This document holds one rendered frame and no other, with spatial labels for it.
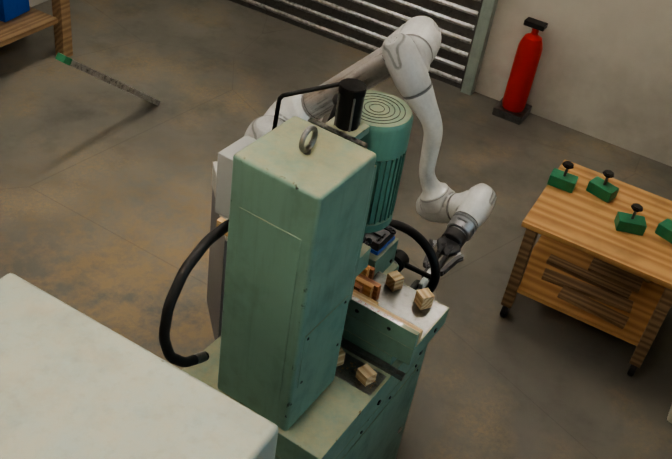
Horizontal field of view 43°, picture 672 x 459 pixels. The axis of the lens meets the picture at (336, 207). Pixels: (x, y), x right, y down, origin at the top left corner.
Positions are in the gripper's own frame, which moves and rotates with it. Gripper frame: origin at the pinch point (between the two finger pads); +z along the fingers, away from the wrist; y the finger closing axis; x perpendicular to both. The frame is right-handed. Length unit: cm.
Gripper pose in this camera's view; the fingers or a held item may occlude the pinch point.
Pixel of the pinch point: (426, 278)
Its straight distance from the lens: 272.3
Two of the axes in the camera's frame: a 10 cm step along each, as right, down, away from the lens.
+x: 0.7, 5.9, 8.1
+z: -5.5, 6.9, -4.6
